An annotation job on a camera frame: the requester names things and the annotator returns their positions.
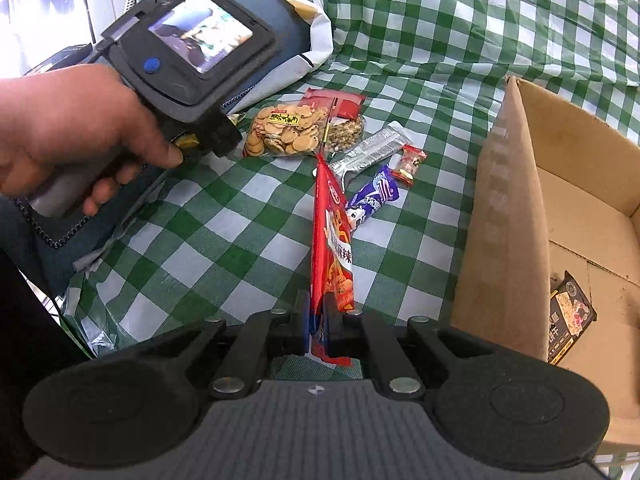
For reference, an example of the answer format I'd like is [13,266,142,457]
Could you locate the round grain cake packet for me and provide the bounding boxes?
[325,115,366,154]

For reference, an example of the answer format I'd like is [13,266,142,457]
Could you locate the long red snack packet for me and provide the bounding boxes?
[309,152,357,367]

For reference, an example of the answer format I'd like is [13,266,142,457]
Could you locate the cardboard box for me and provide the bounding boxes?
[450,74,640,466]

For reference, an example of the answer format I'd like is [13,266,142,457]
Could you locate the white bag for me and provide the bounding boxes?
[260,0,336,111]

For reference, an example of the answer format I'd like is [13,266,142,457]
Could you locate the person's left hand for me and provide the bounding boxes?
[0,64,185,217]

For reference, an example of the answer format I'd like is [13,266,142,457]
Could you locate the purple snack packet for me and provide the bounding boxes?
[345,165,401,234]

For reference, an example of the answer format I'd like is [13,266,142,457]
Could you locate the black snack packet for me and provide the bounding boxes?
[545,270,598,366]

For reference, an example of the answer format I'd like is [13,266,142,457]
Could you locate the small red candy packet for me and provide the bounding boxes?
[390,144,429,189]

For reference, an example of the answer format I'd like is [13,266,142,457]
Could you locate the black coiled cable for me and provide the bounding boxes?
[12,197,94,250]

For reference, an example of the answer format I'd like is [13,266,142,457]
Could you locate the green checked tablecloth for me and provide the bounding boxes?
[60,0,640,480]

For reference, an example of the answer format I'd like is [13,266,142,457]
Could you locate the clear bag of round biscuits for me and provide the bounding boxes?
[242,102,331,159]

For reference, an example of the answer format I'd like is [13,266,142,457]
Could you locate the person's dark clothing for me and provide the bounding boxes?
[0,247,96,480]

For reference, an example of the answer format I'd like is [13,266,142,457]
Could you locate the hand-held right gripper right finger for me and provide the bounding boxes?
[322,291,454,401]

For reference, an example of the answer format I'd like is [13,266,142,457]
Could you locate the silver snack bar wrapper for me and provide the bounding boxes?
[327,122,414,181]

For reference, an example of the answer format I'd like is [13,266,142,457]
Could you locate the flat red snack packet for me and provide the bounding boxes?
[302,87,367,121]

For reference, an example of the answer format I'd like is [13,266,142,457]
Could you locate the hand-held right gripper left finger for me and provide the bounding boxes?
[185,290,311,399]

